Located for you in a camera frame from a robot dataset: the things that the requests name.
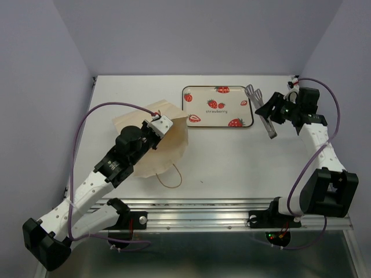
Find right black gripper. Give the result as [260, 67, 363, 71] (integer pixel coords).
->
[254, 92, 300, 124]

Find metal tongs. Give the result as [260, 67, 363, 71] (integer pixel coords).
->
[245, 84, 278, 140]

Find beige paper bag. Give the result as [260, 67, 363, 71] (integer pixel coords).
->
[112, 98, 190, 189]

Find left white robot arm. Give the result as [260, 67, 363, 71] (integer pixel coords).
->
[22, 115, 173, 271]

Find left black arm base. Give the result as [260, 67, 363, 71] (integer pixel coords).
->
[104, 211, 148, 251]

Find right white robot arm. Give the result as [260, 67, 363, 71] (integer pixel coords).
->
[255, 87, 359, 226]

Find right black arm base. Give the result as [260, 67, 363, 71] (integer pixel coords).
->
[247, 209, 301, 247]

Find strawberry print tray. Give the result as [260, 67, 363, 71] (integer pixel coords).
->
[182, 86, 254, 128]

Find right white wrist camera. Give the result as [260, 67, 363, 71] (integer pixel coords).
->
[284, 75, 300, 103]

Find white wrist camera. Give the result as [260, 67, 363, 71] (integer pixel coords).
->
[284, 75, 300, 103]
[148, 115, 173, 138]

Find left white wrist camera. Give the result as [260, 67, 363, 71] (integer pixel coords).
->
[148, 115, 173, 138]

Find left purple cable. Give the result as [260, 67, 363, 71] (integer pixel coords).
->
[68, 101, 161, 251]

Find aluminium mounting rail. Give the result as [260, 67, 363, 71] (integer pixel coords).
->
[48, 197, 354, 234]

